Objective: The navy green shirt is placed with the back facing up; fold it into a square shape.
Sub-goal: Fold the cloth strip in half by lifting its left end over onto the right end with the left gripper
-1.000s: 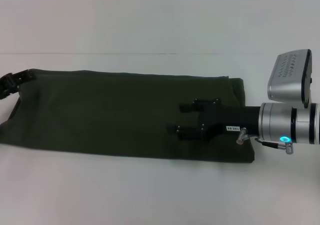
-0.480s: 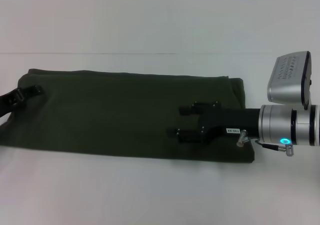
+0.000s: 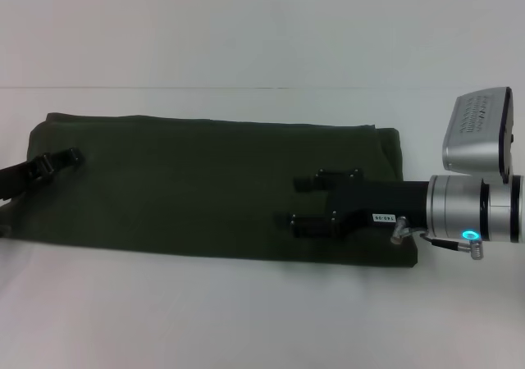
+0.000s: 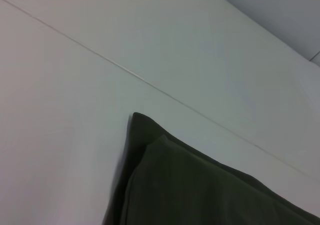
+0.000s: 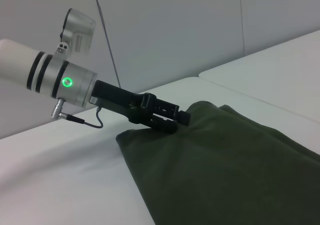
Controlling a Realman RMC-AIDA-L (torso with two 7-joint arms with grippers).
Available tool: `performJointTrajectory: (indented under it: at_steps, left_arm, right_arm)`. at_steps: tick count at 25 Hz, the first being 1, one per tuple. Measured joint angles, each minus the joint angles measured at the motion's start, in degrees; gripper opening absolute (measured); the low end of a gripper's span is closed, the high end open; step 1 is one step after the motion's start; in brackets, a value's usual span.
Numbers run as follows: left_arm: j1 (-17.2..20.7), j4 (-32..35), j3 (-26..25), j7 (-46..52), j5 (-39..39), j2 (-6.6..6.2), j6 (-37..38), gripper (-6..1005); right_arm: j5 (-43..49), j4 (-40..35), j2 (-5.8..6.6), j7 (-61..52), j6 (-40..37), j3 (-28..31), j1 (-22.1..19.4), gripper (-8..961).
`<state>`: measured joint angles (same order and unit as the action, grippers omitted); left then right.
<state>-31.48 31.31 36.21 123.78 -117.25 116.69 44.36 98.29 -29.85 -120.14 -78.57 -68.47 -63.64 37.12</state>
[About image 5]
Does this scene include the black left cable metal plug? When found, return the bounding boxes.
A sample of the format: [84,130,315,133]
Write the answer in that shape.
[50,98,105,130]

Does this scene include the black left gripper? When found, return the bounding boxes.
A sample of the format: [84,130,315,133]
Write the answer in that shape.
[89,79,192,134]

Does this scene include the dark green t-shirt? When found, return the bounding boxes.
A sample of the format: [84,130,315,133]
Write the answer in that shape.
[116,100,320,225]

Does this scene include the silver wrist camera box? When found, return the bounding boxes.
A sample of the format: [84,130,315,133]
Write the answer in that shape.
[55,7,97,61]

